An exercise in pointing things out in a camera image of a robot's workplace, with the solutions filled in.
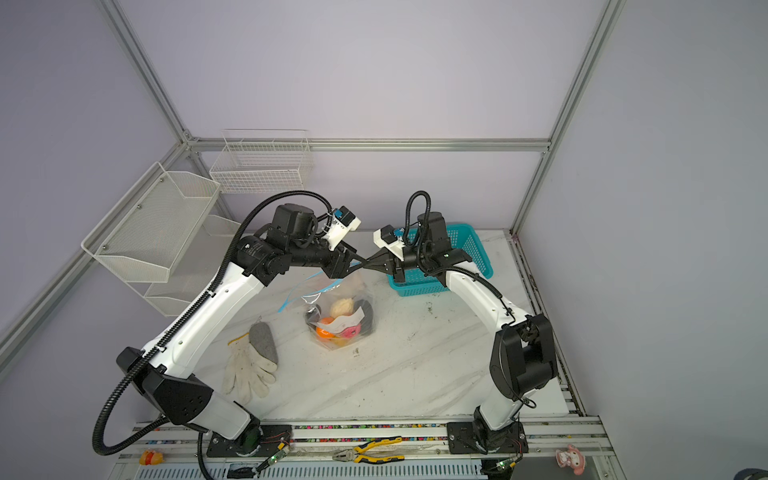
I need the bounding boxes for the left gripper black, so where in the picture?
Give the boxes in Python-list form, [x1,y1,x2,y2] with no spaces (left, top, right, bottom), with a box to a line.
[290,234,368,280]

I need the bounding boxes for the cream round toy food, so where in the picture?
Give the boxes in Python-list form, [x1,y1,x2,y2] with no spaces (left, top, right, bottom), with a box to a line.
[330,298,355,318]

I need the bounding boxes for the clear zip top bag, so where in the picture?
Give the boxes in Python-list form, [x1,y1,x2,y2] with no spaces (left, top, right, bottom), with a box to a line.
[278,270,377,350]

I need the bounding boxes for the dark avocado toy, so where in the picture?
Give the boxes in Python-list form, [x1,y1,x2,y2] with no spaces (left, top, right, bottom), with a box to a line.
[356,300,375,336]

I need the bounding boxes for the pink apple toy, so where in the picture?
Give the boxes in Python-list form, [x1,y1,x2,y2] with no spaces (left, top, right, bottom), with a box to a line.
[341,324,361,339]

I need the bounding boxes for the smooth orange toy fruit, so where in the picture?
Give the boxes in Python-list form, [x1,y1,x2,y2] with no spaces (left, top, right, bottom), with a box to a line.
[315,317,338,340]

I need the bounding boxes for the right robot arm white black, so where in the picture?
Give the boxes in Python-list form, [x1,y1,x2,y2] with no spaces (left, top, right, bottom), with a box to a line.
[362,212,558,453]

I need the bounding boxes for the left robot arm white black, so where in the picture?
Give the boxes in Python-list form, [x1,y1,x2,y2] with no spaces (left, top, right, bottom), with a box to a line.
[93,236,371,452]

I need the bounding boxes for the teal plastic basket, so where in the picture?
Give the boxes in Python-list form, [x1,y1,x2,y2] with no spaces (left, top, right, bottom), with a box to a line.
[386,223,495,298]

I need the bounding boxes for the white work glove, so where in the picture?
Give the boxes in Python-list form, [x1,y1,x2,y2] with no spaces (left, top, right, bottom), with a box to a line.
[222,334,278,405]

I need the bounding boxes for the white mesh two-tier shelf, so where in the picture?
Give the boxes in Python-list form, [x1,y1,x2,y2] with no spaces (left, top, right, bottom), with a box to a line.
[81,163,238,317]

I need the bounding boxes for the pink white plush toy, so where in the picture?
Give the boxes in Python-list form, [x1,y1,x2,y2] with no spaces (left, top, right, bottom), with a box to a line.
[555,444,586,476]

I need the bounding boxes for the yellow rubber duck toy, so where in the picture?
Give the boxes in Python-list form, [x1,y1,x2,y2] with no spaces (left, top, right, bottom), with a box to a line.
[139,450,164,466]

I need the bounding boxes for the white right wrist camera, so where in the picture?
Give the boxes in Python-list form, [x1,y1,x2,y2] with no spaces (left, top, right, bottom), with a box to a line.
[373,225,402,248]

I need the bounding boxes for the white wire wall basket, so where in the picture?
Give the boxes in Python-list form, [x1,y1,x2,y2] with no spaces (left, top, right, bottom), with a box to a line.
[209,129,314,194]

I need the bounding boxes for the yellow handled pliers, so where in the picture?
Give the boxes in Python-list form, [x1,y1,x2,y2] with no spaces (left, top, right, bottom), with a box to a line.
[331,436,406,466]

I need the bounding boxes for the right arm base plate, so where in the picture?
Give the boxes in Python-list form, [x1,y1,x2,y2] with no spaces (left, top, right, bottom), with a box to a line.
[446,421,529,455]

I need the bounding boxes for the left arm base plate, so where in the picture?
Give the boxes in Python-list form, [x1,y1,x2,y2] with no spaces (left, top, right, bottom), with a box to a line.
[206,424,293,458]

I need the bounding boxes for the black corrugated cable conduit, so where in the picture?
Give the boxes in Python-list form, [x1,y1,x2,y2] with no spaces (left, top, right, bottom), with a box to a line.
[91,190,334,480]

